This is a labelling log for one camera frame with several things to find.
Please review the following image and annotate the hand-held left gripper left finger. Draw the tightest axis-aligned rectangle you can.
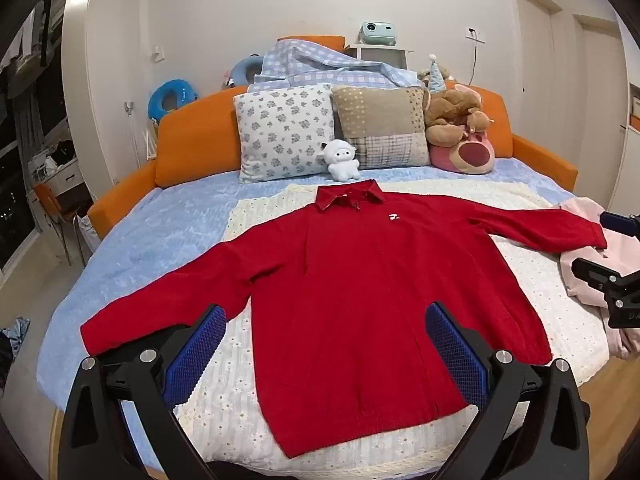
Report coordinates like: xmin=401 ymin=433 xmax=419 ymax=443
xmin=59 ymin=303 xmax=228 ymax=480

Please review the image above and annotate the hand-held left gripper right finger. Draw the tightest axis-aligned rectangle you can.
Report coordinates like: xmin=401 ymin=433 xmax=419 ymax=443
xmin=424 ymin=301 xmax=593 ymax=480

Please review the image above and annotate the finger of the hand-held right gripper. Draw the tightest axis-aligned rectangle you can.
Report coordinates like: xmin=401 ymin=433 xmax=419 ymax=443
xmin=599 ymin=211 xmax=640 ymax=239
xmin=571 ymin=257 xmax=626 ymax=286

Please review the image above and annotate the red collared sweater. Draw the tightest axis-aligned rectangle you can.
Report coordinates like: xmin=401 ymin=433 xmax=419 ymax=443
xmin=80 ymin=178 xmax=608 ymax=459

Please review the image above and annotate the clothes heap on floor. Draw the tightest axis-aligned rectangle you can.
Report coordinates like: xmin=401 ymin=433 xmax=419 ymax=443
xmin=0 ymin=316 xmax=31 ymax=386

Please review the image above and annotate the pink garment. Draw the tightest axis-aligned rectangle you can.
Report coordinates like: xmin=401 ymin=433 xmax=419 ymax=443
xmin=557 ymin=197 xmax=640 ymax=361

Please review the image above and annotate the white floral eyelet blanket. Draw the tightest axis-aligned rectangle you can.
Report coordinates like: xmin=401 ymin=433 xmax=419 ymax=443
xmin=175 ymin=180 xmax=613 ymax=476

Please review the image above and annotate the white door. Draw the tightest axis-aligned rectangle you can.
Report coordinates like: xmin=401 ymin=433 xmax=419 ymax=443
xmin=510 ymin=0 xmax=566 ymax=136
xmin=572 ymin=14 xmax=628 ymax=196

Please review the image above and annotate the brown plush bear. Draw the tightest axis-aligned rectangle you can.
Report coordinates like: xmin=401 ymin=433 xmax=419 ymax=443
xmin=424 ymin=84 xmax=493 ymax=147

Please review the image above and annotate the orange chair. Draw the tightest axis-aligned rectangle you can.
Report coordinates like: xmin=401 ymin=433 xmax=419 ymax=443
xmin=32 ymin=182 xmax=86 ymax=266

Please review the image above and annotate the white desk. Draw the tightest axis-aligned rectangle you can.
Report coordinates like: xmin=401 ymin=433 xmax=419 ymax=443
xmin=32 ymin=157 xmax=86 ymax=196

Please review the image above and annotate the small white plush toy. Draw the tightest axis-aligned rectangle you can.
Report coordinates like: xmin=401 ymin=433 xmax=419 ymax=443
xmin=320 ymin=139 xmax=362 ymax=182

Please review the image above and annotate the blue party hat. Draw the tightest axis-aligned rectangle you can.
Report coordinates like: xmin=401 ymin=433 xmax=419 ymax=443
xmin=427 ymin=53 xmax=448 ymax=93

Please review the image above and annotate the white floral pillow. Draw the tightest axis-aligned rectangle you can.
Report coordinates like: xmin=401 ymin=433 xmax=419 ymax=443
xmin=233 ymin=84 xmax=336 ymax=184

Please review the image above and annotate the beige patchwork pillow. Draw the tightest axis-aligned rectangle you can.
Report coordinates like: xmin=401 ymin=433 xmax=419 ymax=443
xmin=331 ymin=85 xmax=432 ymax=171

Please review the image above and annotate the blue neck pillow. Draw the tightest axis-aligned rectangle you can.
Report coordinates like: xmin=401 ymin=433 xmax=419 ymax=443
xmin=223 ymin=55 xmax=263 ymax=88

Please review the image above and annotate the white bedside stand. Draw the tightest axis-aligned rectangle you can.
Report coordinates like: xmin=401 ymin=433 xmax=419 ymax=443
xmin=345 ymin=42 xmax=414 ymax=70

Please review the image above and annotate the blue checked quilt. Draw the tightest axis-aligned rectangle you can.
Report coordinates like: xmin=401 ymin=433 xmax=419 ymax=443
xmin=248 ymin=40 xmax=426 ymax=93

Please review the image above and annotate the teal projector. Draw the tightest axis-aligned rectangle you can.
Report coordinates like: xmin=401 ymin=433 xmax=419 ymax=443
xmin=356 ymin=21 xmax=396 ymax=46

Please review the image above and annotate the orange cushion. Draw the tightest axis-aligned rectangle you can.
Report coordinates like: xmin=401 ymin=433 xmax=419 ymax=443
xmin=277 ymin=35 xmax=347 ymax=51

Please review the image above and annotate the orange bed frame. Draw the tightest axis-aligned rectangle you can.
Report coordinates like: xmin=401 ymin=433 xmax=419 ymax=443
xmin=87 ymin=82 xmax=578 ymax=241

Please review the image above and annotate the blue swim ring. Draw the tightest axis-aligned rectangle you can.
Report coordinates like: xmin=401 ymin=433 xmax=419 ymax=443
xmin=147 ymin=79 xmax=201 ymax=122

